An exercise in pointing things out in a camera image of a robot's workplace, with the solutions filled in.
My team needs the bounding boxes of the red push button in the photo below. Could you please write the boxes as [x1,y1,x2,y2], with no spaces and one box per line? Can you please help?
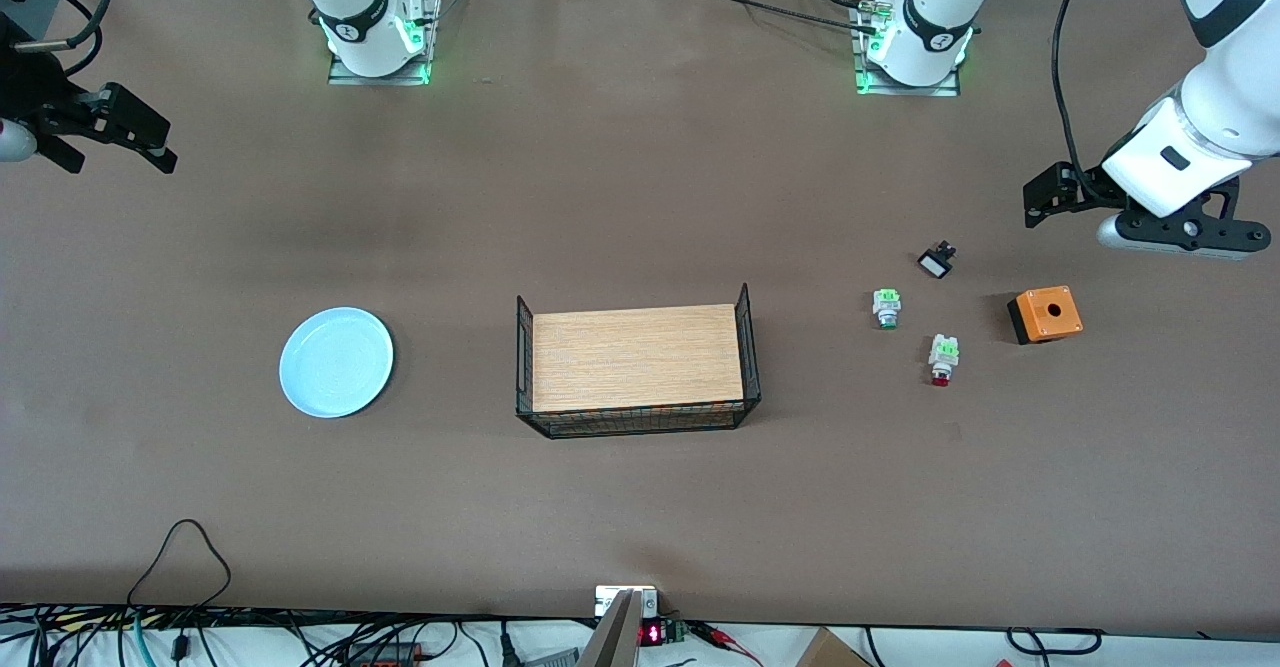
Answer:
[928,334,962,388]

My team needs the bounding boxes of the light blue plate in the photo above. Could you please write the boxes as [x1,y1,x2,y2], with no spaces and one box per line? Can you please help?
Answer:
[279,307,395,419]

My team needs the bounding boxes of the orange button box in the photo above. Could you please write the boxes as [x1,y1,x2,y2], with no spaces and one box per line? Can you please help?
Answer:
[1006,285,1084,346]

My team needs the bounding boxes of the wooden board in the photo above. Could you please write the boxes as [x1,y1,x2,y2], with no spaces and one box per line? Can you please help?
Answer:
[531,304,746,414]

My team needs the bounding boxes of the brown cardboard piece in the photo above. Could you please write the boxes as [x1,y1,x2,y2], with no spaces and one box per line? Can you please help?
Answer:
[795,627,873,667]

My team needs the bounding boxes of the red and black clip leads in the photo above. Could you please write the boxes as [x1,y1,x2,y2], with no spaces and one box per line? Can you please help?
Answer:
[688,621,766,667]

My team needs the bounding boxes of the black power strip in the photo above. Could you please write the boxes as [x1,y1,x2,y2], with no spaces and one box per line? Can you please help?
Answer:
[340,644,426,667]

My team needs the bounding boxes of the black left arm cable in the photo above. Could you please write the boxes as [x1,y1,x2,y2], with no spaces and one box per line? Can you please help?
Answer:
[1050,0,1113,203]

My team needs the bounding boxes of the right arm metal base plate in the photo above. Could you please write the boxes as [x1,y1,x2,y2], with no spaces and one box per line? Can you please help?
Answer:
[328,0,442,86]

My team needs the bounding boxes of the black cable across table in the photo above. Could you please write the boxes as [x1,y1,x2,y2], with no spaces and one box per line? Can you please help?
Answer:
[680,0,883,36]

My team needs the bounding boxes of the black looped cable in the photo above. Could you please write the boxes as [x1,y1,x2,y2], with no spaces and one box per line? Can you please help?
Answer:
[125,519,233,610]

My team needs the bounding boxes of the black flat loop cable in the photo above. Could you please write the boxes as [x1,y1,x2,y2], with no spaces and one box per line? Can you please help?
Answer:
[1005,626,1103,656]

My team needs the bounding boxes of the black wire basket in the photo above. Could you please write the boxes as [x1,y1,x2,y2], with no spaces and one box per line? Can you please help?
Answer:
[515,283,763,440]

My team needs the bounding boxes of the cable bundle along table edge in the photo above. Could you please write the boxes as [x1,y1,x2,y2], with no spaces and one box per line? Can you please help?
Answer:
[0,602,601,667]

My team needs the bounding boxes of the small metal bracket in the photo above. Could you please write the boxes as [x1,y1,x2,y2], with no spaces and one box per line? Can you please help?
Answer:
[595,585,659,618]

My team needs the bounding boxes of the grey camera stand beam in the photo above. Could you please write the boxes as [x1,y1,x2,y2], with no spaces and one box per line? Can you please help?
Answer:
[578,589,643,667]

